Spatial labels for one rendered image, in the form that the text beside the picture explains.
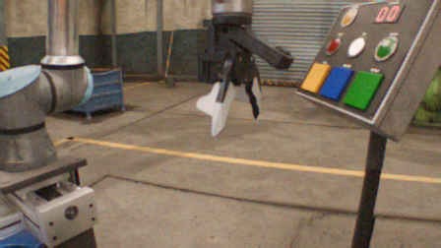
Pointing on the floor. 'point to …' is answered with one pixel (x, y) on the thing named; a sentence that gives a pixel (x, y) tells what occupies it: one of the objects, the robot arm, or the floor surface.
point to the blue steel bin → (104, 92)
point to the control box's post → (369, 189)
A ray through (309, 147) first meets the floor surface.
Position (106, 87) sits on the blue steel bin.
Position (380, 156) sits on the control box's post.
